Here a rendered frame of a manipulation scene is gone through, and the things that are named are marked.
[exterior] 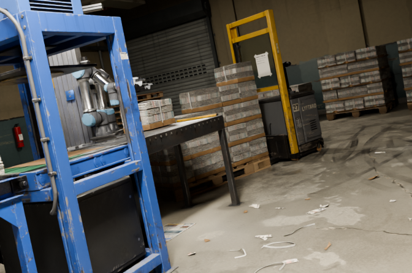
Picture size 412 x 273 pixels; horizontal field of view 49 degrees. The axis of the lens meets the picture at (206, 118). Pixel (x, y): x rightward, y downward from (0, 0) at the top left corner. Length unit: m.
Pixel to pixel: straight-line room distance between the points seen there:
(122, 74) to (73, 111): 1.74
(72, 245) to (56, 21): 1.10
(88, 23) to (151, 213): 1.14
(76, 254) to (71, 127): 2.19
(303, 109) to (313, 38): 5.45
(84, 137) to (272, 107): 2.57
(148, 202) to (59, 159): 0.70
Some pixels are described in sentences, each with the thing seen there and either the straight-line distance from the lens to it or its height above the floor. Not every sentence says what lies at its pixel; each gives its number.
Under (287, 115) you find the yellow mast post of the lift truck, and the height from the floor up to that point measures 0.57.
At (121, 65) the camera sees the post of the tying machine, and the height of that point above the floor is 1.26.
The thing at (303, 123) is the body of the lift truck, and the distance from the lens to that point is 5.83.
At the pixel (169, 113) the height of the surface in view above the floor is 0.90.
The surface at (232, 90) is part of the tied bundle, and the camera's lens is 5.18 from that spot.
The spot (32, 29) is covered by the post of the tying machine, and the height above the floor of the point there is 1.46.
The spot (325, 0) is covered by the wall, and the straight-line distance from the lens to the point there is 11.11.
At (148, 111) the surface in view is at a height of 0.95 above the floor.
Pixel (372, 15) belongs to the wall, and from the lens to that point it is 10.85.
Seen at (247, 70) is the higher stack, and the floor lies 1.19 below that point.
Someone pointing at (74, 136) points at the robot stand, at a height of 0.85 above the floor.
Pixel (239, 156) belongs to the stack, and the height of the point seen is 0.24.
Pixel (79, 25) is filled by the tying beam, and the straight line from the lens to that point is 2.53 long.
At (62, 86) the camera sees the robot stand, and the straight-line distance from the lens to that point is 4.38.
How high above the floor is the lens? 1.01
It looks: 3 degrees down
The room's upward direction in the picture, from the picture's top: 11 degrees counter-clockwise
